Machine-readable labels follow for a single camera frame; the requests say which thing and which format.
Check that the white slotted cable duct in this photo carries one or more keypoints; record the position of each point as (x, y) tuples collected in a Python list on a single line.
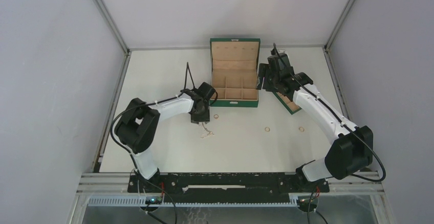
[(153, 201)]

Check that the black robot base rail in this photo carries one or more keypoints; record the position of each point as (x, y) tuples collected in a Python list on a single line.
[(225, 186)]

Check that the green jewelry box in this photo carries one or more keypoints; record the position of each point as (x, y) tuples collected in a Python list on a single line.
[(234, 71)]

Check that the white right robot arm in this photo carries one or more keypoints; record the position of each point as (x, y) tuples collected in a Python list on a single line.
[(351, 145)]

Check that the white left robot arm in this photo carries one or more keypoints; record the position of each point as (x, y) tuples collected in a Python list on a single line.
[(134, 129)]

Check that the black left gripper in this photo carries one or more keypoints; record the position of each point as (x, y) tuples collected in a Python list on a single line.
[(205, 117)]

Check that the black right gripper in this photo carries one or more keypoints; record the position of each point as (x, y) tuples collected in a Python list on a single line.
[(263, 71)]

